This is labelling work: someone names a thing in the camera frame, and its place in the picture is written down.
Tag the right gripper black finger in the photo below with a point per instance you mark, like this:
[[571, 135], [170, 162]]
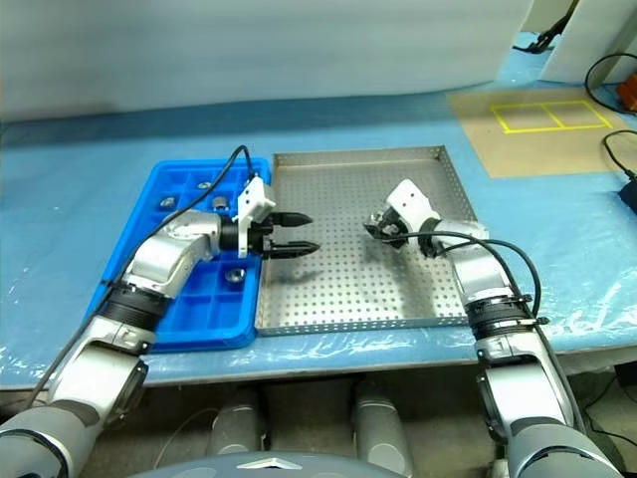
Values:
[[390, 216], [376, 231]]

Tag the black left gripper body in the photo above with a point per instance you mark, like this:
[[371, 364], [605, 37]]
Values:
[[259, 239]]

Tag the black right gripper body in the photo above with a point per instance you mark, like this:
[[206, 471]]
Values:
[[399, 238]]

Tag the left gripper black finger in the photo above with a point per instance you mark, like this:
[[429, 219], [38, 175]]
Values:
[[291, 219], [293, 248]]

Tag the metal nut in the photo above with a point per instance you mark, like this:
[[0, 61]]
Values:
[[376, 217], [219, 201]]

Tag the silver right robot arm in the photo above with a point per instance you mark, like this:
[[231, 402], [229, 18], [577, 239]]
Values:
[[478, 269]]

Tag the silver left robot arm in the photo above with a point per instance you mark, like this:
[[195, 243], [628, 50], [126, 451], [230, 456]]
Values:
[[164, 254]]

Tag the blue plastic compartment tray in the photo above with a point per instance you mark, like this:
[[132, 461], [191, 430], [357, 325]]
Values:
[[214, 313]]

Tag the black box under table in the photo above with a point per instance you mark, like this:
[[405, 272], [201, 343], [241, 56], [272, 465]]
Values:
[[627, 376]]

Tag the perforated metal tray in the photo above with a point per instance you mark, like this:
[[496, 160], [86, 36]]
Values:
[[338, 299]]

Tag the brown cardboard mat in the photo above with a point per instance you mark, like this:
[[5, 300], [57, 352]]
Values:
[[547, 154]]

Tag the white foam backdrop sheet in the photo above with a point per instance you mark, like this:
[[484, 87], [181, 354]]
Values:
[[249, 50]]

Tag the grey rounded shape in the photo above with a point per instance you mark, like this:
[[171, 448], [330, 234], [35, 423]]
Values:
[[234, 423], [383, 423]]

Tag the blue plastic table cover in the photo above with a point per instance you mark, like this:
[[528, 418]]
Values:
[[60, 224]]

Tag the grey body with white emblem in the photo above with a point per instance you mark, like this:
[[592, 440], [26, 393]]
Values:
[[269, 468]]

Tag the black stand foot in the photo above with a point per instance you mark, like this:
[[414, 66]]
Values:
[[542, 40]]

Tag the black power adapter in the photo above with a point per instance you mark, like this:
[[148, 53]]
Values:
[[629, 195]]

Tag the white foam panel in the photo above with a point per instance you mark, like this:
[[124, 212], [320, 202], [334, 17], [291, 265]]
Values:
[[582, 40]]

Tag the orange brown object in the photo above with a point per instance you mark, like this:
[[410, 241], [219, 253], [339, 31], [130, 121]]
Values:
[[628, 92]]

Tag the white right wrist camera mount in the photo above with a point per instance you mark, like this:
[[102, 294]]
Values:
[[410, 199]]

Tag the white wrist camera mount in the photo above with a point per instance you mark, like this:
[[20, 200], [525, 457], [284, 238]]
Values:
[[251, 199], [410, 199]]

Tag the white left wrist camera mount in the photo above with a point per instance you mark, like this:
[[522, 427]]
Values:
[[251, 199]]

